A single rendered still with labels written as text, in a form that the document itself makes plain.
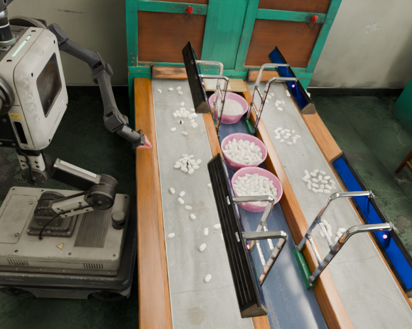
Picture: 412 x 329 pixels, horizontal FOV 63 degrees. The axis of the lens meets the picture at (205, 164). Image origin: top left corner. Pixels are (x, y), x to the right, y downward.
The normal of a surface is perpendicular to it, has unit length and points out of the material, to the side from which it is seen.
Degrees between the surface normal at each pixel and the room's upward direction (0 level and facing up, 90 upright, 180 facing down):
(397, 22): 90
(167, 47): 90
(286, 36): 90
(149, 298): 0
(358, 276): 0
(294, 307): 0
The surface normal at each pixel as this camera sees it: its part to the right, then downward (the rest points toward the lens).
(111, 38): 0.18, 0.71
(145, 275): 0.13, -0.70
